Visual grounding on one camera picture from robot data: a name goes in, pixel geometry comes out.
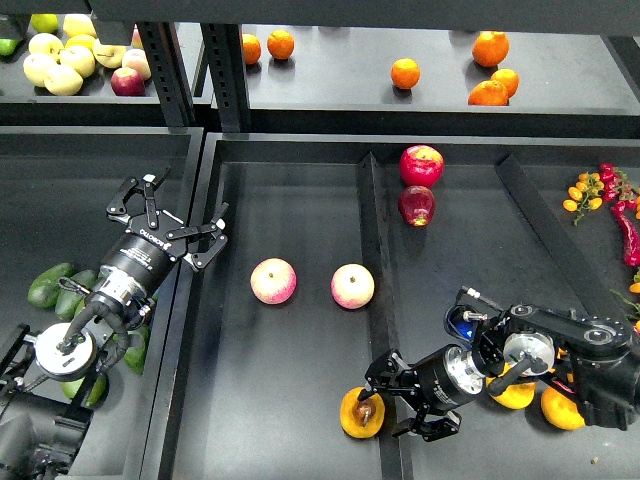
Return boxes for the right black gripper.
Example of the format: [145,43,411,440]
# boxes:
[357,344,485,442]

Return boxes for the red apple on shelf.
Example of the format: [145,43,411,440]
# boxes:
[110,67,146,97]

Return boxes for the orange front right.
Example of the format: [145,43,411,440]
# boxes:
[467,80,509,106]

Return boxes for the pink apple left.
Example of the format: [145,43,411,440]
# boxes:
[250,258,297,305]

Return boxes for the pale yellow apple front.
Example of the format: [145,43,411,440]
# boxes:
[44,65,84,96]

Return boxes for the pale yellow apple centre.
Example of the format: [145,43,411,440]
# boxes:
[59,45,96,78]

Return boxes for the pink apple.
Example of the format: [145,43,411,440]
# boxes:
[331,263,375,310]
[250,258,297,305]

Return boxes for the pale yellow apple upper left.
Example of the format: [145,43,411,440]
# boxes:
[28,33,64,59]

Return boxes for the dark red apple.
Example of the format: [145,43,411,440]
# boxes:
[398,186,436,227]

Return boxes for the orange right small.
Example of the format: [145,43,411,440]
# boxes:
[491,68,520,98]

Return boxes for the orange upper left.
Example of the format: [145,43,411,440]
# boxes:
[267,29,295,60]

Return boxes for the red cherry tomato bunch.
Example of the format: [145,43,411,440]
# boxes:
[599,162,639,211]

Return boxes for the black shelf post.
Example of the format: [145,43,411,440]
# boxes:
[200,23,251,133]
[136,22,196,127]

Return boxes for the yellow lemon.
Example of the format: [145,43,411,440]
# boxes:
[65,34,96,51]

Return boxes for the orange middle shelf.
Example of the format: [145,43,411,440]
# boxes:
[390,58,421,90]

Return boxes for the red chili pepper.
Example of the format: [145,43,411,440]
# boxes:
[611,201,639,267]

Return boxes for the black left tray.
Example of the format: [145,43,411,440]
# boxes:
[1,127,204,479]

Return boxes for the black centre tray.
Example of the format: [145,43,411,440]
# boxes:
[141,134,639,479]

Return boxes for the pale yellow apple with stem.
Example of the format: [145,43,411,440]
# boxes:
[93,39,127,69]

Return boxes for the green fruit shelf edge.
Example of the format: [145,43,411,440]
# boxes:
[0,38,21,57]

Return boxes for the pale peach apple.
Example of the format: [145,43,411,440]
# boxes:
[121,48,152,81]

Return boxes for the black shelf post left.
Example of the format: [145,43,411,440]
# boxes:
[136,22,196,127]

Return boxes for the orange partly behind post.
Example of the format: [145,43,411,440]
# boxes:
[242,33,262,65]

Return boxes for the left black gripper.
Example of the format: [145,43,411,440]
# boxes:
[101,166,229,297]

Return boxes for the pink apple right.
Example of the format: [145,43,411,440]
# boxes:
[331,263,375,310]

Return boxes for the light green avocado bottom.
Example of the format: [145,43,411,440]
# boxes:
[60,372,110,407]

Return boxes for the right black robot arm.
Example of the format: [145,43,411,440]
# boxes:
[356,287,639,442]

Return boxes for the black shelf post right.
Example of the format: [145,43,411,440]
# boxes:
[200,23,251,133]

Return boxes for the dark green avocado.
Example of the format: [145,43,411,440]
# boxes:
[54,270,97,321]
[27,262,76,309]

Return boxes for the bright red apple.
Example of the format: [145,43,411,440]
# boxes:
[399,145,445,188]

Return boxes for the green lime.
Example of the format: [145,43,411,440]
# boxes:
[30,13,59,34]

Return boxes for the black tray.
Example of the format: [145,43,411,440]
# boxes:
[141,134,639,479]
[1,127,204,479]

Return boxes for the orange cherry tomato bunch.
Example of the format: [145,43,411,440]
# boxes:
[562,172,604,226]

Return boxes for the pale yellow apple top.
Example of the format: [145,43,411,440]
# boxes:
[62,14,97,38]

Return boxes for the dark green avocado far left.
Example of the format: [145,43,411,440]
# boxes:
[27,262,76,309]

